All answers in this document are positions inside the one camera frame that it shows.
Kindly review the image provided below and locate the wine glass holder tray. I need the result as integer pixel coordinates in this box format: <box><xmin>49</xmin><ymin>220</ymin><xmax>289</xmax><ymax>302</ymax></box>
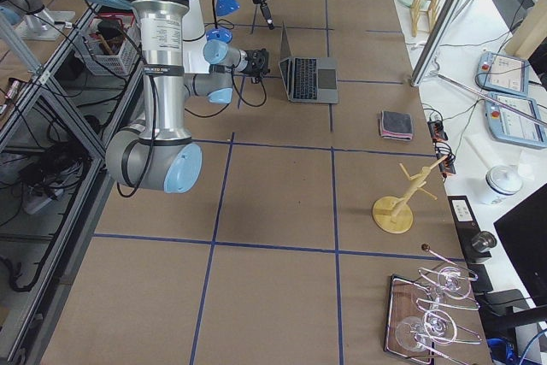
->
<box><xmin>384</xmin><ymin>263</ymin><xmax>482</xmax><ymax>364</ymax></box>

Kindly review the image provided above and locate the lower clear wine glass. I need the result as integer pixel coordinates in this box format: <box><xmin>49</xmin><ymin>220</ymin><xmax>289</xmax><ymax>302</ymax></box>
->
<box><xmin>395</xmin><ymin>309</ymin><xmax>457</xmax><ymax>352</ymax></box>

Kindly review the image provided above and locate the far teach pendant tablet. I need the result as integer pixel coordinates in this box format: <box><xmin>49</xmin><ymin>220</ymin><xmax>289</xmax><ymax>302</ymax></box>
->
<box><xmin>475</xmin><ymin>51</ymin><xmax>530</xmax><ymax>97</ymax></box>

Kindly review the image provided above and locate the black monitor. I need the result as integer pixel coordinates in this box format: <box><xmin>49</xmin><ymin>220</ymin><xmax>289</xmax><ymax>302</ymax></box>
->
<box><xmin>494</xmin><ymin>191</ymin><xmax>546</xmax><ymax>305</ymax></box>

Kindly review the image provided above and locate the grey pink folded cloth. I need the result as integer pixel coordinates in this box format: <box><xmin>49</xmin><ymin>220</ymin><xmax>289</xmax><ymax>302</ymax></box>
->
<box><xmin>379</xmin><ymin>110</ymin><xmax>414</xmax><ymax>141</ymax></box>

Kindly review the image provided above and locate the near teach pendant tablet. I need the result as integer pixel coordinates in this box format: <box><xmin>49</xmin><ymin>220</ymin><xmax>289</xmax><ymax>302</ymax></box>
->
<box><xmin>485</xmin><ymin>91</ymin><xmax>546</xmax><ymax>149</ymax></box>

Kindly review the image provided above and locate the black power strip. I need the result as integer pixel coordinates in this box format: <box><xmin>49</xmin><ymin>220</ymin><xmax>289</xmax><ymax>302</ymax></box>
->
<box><xmin>427</xmin><ymin>120</ymin><xmax>456</xmax><ymax>179</ymax></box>

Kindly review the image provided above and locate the teach pendant tablet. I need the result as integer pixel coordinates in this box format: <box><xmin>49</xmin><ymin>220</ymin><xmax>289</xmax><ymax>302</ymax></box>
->
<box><xmin>475</xmin><ymin>51</ymin><xmax>530</xmax><ymax>97</ymax></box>
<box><xmin>485</xmin><ymin>91</ymin><xmax>546</xmax><ymax>149</ymax></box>

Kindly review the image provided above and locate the wooden mug tree stand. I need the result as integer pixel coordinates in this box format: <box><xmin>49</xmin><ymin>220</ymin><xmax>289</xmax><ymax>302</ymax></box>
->
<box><xmin>372</xmin><ymin>155</ymin><xmax>447</xmax><ymax>234</ymax></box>

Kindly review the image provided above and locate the white ceramic lidded jar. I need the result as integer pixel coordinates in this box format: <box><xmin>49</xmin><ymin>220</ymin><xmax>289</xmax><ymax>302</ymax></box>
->
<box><xmin>478</xmin><ymin>165</ymin><xmax>523</xmax><ymax>205</ymax></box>

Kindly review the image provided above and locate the black label box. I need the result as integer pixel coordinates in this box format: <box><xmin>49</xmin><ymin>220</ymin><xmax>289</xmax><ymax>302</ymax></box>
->
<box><xmin>448</xmin><ymin>196</ymin><xmax>493</xmax><ymax>294</ymax></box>

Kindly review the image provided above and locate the metal rod green tip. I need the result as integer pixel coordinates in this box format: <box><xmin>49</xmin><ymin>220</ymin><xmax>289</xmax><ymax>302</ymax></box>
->
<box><xmin>433</xmin><ymin>72</ymin><xmax>547</xmax><ymax>127</ymax></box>

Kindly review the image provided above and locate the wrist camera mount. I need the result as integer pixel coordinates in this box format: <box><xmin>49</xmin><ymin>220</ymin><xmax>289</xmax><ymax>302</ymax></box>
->
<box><xmin>250</xmin><ymin>49</ymin><xmax>270</xmax><ymax>84</ymax></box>

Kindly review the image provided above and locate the wooden dish rack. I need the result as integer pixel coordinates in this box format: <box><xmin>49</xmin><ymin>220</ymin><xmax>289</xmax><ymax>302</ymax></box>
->
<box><xmin>409</xmin><ymin>0</ymin><xmax>441</xmax><ymax>38</ymax></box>

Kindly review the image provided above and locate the white central pillar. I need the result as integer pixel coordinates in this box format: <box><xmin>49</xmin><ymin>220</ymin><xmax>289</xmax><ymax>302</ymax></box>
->
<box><xmin>182</xmin><ymin>0</ymin><xmax>209</xmax><ymax>74</ymax></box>

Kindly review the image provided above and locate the blue desk lamp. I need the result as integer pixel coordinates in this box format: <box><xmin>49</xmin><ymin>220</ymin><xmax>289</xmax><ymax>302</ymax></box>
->
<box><xmin>206</xmin><ymin>0</ymin><xmax>239</xmax><ymax>44</ymax></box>

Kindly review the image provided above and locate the clear wine glass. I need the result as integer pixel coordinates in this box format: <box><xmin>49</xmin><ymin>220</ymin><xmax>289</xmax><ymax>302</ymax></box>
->
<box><xmin>395</xmin><ymin>309</ymin><xmax>457</xmax><ymax>352</ymax></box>
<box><xmin>438</xmin><ymin>267</ymin><xmax>471</xmax><ymax>300</ymax></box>

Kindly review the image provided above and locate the grey laptop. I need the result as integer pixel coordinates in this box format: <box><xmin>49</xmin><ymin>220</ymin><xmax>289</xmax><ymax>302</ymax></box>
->
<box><xmin>279</xmin><ymin>23</ymin><xmax>339</xmax><ymax>103</ymax></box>

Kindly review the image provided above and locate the aluminium frame post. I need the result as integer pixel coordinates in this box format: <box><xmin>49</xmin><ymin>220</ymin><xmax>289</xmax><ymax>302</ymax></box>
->
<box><xmin>410</xmin><ymin>0</ymin><xmax>463</xmax><ymax>86</ymax></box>

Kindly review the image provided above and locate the white plastic basket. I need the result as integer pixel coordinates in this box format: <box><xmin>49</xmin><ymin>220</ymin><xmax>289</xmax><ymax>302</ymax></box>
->
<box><xmin>74</xmin><ymin>13</ymin><xmax>140</xmax><ymax>77</ymax></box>

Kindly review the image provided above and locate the upper clear wine glass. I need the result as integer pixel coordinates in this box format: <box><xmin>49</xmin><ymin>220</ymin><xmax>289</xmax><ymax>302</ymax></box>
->
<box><xmin>438</xmin><ymin>267</ymin><xmax>471</xmax><ymax>300</ymax></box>

